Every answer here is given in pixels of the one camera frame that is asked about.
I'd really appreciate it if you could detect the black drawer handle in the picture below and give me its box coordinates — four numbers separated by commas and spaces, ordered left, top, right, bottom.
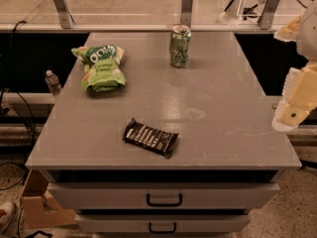
146, 193, 183, 207
148, 223, 177, 234

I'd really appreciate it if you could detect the green soda can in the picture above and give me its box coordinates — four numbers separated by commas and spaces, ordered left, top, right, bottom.
169, 25, 191, 67

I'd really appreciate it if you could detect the green snack bag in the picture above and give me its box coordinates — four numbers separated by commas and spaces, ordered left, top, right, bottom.
71, 45, 126, 92

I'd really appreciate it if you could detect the grey lower drawer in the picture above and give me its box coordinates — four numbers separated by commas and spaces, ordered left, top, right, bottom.
75, 214, 250, 235

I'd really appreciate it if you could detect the right metal bracket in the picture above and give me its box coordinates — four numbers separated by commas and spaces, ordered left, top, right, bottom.
258, 0, 280, 30

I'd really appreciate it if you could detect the middle metal bracket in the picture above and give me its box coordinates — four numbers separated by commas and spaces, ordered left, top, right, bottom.
180, 0, 193, 27

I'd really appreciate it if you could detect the black lower drawer handle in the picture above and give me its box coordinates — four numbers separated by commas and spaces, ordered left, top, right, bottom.
148, 223, 177, 234

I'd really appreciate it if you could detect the metal bracket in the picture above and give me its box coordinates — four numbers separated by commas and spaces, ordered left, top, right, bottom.
53, 0, 74, 29
180, 0, 193, 27
258, 0, 280, 30

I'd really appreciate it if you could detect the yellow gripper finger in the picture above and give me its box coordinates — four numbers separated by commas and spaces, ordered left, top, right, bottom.
273, 16, 301, 42
271, 61, 317, 132

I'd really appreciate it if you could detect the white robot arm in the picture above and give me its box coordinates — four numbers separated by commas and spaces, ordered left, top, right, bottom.
271, 7, 317, 132

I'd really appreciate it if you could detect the dark chocolate rxbar wrapper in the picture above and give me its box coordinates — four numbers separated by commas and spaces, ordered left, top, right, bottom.
123, 118, 178, 159

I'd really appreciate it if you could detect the black upper drawer handle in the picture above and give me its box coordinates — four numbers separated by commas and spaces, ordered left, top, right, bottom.
146, 193, 183, 207

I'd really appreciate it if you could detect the white red shoe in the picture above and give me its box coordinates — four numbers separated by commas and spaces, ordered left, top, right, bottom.
0, 201, 16, 234

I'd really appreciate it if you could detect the brown cardboard box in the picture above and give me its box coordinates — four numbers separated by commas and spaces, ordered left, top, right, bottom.
21, 171, 75, 229

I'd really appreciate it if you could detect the grey drawer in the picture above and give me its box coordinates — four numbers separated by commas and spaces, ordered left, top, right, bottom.
48, 182, 279, 210
75, 214, 250, 235

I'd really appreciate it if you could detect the black cable left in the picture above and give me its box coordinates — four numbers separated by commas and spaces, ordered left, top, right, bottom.
0, 19, 38, 147

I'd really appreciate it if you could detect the grey cabinet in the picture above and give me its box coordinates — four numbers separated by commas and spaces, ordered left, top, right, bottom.
27, 32, 300, 238

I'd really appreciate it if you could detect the grey upper drawer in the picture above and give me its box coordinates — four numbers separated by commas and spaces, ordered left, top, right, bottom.
48, 182, 279, 210

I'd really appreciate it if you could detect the clear plastic water bottle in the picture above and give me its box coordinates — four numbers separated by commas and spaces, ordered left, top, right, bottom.
46, 70, 61, 96

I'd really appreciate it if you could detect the left metal bracket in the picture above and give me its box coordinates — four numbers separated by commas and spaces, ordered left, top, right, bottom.
53, 0, 74, 29

